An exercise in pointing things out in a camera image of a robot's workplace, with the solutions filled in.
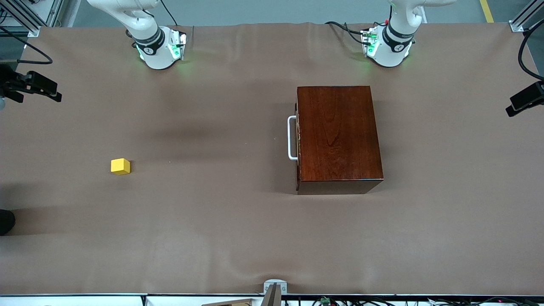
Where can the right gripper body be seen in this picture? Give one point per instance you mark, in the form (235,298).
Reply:
(9,80)

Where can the yellow cube block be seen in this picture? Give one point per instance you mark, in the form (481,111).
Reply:
(120,166)

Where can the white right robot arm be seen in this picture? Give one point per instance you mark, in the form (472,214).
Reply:
(157,55)

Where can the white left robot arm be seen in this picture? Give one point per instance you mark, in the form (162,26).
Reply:
(395,46)

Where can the black round object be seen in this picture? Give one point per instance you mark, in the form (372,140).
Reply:
(5,222)

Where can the dark brown wooden cabinet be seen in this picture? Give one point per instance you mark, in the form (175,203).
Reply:
(340,136)

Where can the brown table cloth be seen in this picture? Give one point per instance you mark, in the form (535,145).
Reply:
(212,233)

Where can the brown cardboard piece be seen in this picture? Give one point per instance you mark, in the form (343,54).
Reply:
(229,302)

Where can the aluminium frame post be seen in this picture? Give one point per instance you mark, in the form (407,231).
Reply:
(25,17)
(525,17)

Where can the grey metal bracket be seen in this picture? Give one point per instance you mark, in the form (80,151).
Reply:
(274,289)

